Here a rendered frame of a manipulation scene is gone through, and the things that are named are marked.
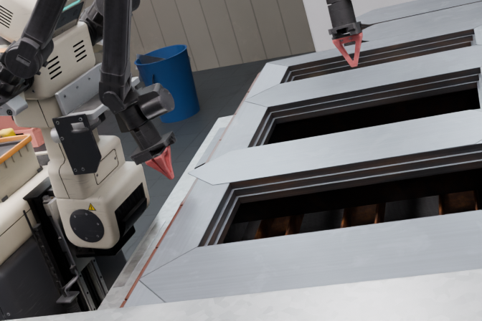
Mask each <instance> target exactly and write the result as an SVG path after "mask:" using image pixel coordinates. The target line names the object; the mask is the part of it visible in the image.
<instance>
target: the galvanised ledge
mask: <svg viewBox="0 0 482 321"><path fill-rule="evenodd" d="M232 117H233V115H231V116H227V117H223V118H218V120H217V121H216V123H215V124H214V126H213V128H212V129H211V130H210V132H209V134H208V136H207V137H206V138H205V140H204V142H203V143H202V145H201V147H200V148H199V150H198V151H197V153H196V155H195V156H194V157H193V159H192V161H191V163H190V164H189V165H188V167H187V169H186V170H185V172H184V173H183V175H182V177H181V178H180V179H179V182H178V183H177V184H176V186H175V187H174V190H173V191H172V192H171V194H170V196H169V197H168V198H167V200H166V202H165V204H164V205H163V206H162V208H161V210H160V211H159V213H158V214H157V216H156V218H155V219H154V220H153V222H152V224H151V225H150V227H149V228H148V231H147V232H146V233H145V235H144V236H143V238H142V240H141V241H140V243H139V245H138V246H137V247H136V249H135V251H134V253H133V254H132V255H131V257H130V259H129V260H128V262H127V263H126V265H125V266H124V268H123V270H122V271H121V273H120V274H119V276H118V278H117V280H116V281H115V282H114V284H113V286H112V287H111V288H110V290H109V292H108V293H107V295H106V296H105V298H104V300H103V301H102V303H101V304H100V306H99V308H98V309H97V310H108V309H115V308H119V307H120V306H121V304H122V302H123V301H125V300H124V299H125V298H126V295H127V294H128V292H129V290H130V289H131V287H132V286H133V283H134V282H135V280H136V279H137V277H138V275H139V274H140V272H141V270H142V269H143V267H144V265H145V263H146V262H147V260H148V258H149V257H150V255H151V253H152V251H153V250H154V249H155V247H156V245H157V244H158V242H159V240H160V238H161V237H162V235H163V233H164V232H165V230H166V228H167V226H168V225H169V223H170V221H171V220H172V218H173V217H174V214H175V213H176V211H177V209H178V208H179V204H180V203H181V202H182V201H183V200H184V198H185V196H186V195H187V193H188V191H189V189H190V188H191V186H192V184H193V182H194V181H195V179H196V177H194V176H192V175H189V174H188V172H190V171H193V170H194V168H195V166H196V164H197V163H198V162H199V159H200V158H201V157H202V155H203V154H204V152H205V150H206V149H207V147H208V145H209V144H210V143H211V141H212V139H213V137H214V136H215V134H216V133H217V131H218V130H219V128H223V127H225V128H226V126H227V125H228V124H229V122H230V121H231V119H232ZM158 221H166V222H165V223H164V225H163V226H162V228H161V230H160V231H159V233H158V234H157V235H156V238H155V239H154V240H153V242H152V243H151V245H150V247H149V248H148V250H147V251H146V253H145V254H144V255H143V258H142V259H141V261H140V262H139V263H138V266H137V267H136V268H135V270H134V271H133V273H132V275H131V276H130V278H129V279H128V281H127V282H126V284H125V286H124V287H117V288H113V287H114V285H115V283H116V282H117V281H118V279H119V278H120V276H121V275H122V273H123V272H124V270H125V269H126V267H127V266H128V264H129V263H130V261H131V260H132V258H133V257H134V255H135V254H136V252H137V251H138V249H139V247H140V246H141V245H142V243H143V241H144V240H145V238H146V237H147V236H148V234H149V232H150V231H151V230H152V228H153V226H154V225H155V223H156V222H158Z"/></svg>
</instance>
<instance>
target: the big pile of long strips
mask: <svg viewBox="0 0 482 321"><path fill-rule="evenodd" d="M480 18H482V0H415V1H409V2H405V3H402V4H395V5H392V6H386V7H382V8H379V9H373V10H371V11H368V12H367V13H365V14H362V15H360V16H358V17H356V22H358V21H360V22H361V25H362V27H360V28H361V30H362V33H363V37H362V41H361V42H362V43H363V42H370V41H373V40H377V39H384V38H387V37H393V36H397V35H401V34H408V33H411V32H418V31H422V30H426V29H432V28H435V27H442V26H446V25H449V24H456V23H460V22H464V21H470V20H474V19H480ZM353 44H356V42H355V41H353V42H347V43H344V46H349V45H353Z"/></svg>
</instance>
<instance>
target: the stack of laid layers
mask: <svg viewBox="0 0 482 321"><path fill-rule="evenodd" d="M474 45H476V38H475V33H474V29H470V30H466V31H462V32H456V33H452V34H445V35H441V36H437V37H431V38H427V39H421V40H417V41H413V42H406V43H402V44H396V45H392V46H388V47H382V48H378V49H371V50H367V51H363V52H360V53H359V61H358V66H357V67H351V66H350V65H349V63H348V62H347V61H346V59H345V58H344V56H339V57H332V58H328V59H322V60H318V61H315V62H308V63H304V64H297V65H293V66H289V67H288V68H287V70H286V72H285V74H284V76H283V78H282V80H281V82H280V84H281V83H285V82H292V81H296V80H302V79H306V78H311V77H317V76H321V75H328V74H332V73H336V72H343V71H347V70H353V69H357V68H362V67H368V66H372V65H376V64H383V63H387V62H393V61H397V60H401V59H409V58H413V57H419V56H423V55H427V54H434V53H438V52H444V51H448V50H452V49H460V48H464V47H470V46H474ZM473 88H478V96H479V101H480V106H481V108H480V109H475V110H477V111H481V112H482V76H481V68H480V67H479V68H474V69H470V70H463V71H459V72H451V73H447V74H444V75H436V76H432V77H425V78H421V79H417V80H410V81H406V82H398V83H394V84H390V85H383V86H378V87H372V88H367V89H363V90H356V91H352V92H345V93H341V94H337V95H329V96H325V97H318V98H314V99H310V100H303V101H299V102H292V103H288V104H283V105H276V106H272V107H268V108H267V110H266V112H265V114H264V116H263V118H262V120H261V122H260V124H259V126H258V128H257V130H256V132H255V134H254V136H253V138H252V140H251V142H250V144H249V146H248V147H249V148H251V147H255V146H260V145H267V144H268V141H269V139H270V137H271V135H272V133H273V131H274V129H275V126H276V124H278V123H286V122H290V121H295V120H302V119H306V118H314V117H318V116H322V115H330V114H334V113H339V112H346V111H350V110H358V109H362V108H367V107H374V106H378V105H386V104H390V103H394V102H402V101H406V100H414V99H418V98H422V97H429V96H434V95H441V94H446V93H450V92H457V91H462V90H469V89H473ZM477 168H482V140H481V141H479V142H478V143H476V144H473V145H464V146H460V147H455V148H446V149H442V150H433V151H428V152H423V153H415V154H410V155H401V156H397V157H391V158H383V159H379V160H370V161H365V162H360V163H352V164H347V165H342V166H334V167H328V168H320V169H315V170H310V171H302V172H297V173H289V174H283V175H279V176H270V177H264V178H256V179H251V180H246V181H237V182H232V183H229V186H228V188H227V190H226V192H225V194H224V196H223V197H222V200H221V201H220V203H219V206H218V207H217V210H216V211H215V213H214V216H213V217H212V220H211V221H210V223H209V226H208V227H207V230H206V231H205V233H204V236H203V237H202V240H201V241H200V243H199V246H198V247H200V246H210V245H215V244H222V243H223V241H224V239H225V237H226V234H227V232H228V230H229V228H230V225H231V223H232V221H233V218H234V217H235V214H236V213H237V210H238V208H239V206H240V204H241V203H249V202H254V201H263V200H268V199H274V198H282V197H288V196H297V195H302V194H307V193H316V192H322V191H331V190H336V189H341V188H351V187H355V186H365V185H370V184H375V183H384V182H390V181H398V180H404V179H409V178H418V177H423V176H432V175H437V174H443V173H452V172H457V171H466V170H471V169H477Z"/></svg>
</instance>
